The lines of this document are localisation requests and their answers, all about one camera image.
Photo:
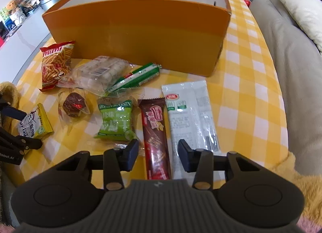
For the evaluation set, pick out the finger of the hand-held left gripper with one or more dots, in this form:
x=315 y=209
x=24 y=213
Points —
x=27 y=143
x=15 y=113

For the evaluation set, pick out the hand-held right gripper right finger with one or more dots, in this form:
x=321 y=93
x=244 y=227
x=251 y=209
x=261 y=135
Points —
x=183 y=155

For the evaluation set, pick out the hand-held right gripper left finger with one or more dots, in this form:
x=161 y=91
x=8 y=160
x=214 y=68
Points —
x=132 y=155

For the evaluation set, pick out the yellow and white snack packet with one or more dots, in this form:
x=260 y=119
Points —
x=37 y=124

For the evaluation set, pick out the dark red biscuit stick packet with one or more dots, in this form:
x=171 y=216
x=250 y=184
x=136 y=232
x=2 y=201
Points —
x=153 y=135

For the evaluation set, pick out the green raisin snack packet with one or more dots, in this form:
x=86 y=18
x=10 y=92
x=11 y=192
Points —
x=115 y=119

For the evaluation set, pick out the long white snack packet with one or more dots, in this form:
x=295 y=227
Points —
x=186 y=112

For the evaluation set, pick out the brown cake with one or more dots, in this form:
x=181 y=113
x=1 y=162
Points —
x=74 y=103

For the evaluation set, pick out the red fries snack packet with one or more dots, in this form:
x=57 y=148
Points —
x=54 y=64

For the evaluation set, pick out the green sausage stick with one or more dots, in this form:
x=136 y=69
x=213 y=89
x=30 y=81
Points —
x=140 y=72

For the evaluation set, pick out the clear pastry packet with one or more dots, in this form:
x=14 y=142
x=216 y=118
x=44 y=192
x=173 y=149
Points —
x=100 y=72

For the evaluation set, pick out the orange cardboard box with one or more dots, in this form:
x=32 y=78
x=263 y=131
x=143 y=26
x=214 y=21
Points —
x=140 y=34

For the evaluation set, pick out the yellow fuzzy plush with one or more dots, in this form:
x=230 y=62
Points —
x=307 y=187
x=7 y=89

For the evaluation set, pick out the white low cabinet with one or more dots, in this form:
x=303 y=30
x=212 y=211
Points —
x=25 y=34

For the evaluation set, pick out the yellow checkered tablecloth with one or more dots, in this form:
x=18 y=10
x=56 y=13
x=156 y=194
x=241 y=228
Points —
x=251 y=97

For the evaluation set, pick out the brown plush toy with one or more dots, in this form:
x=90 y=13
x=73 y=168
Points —
x=12 y=5

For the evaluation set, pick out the grey sofa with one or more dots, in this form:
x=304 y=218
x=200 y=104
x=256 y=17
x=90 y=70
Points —
x=289 y=72

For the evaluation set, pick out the cream pillow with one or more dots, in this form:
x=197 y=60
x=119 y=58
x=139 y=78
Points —
x=301 y=9

